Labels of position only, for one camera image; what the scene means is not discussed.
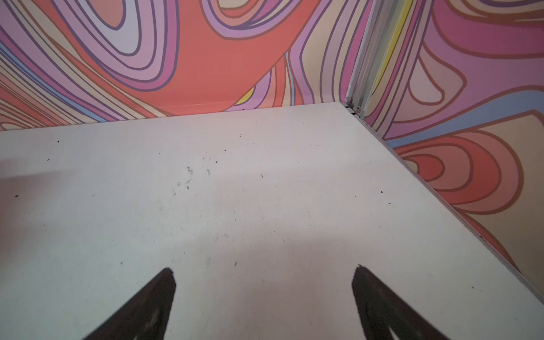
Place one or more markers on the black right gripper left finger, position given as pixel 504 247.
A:
pixel 145 315

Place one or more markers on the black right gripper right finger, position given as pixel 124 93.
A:
pixel 383 314

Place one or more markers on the aluminium corner frame post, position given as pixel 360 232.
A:
pixel 372 56

